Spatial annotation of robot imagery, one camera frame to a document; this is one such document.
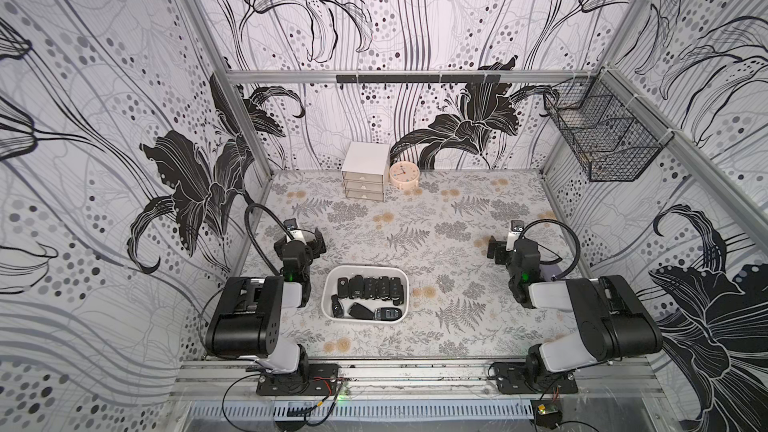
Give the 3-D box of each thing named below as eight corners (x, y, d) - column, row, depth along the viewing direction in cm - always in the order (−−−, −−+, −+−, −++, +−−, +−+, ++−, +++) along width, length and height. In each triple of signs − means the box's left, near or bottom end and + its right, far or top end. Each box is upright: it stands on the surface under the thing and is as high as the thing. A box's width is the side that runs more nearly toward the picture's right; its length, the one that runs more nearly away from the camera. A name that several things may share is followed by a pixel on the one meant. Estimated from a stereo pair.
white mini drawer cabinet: (345, 202, 112) (340, 177, 101) (350, 166, 124) (346, 140, 114) (390, 202, 112) (389, 177, 101) (390, 166, 124) (389, 140, 114)
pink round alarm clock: (389, 189, 116) (389, 183, 113) (389, 167, 124) (389, 161, 121) (420, 189, 116) (421, 183, 113) (419, 167, 124) (419, 161, 121)
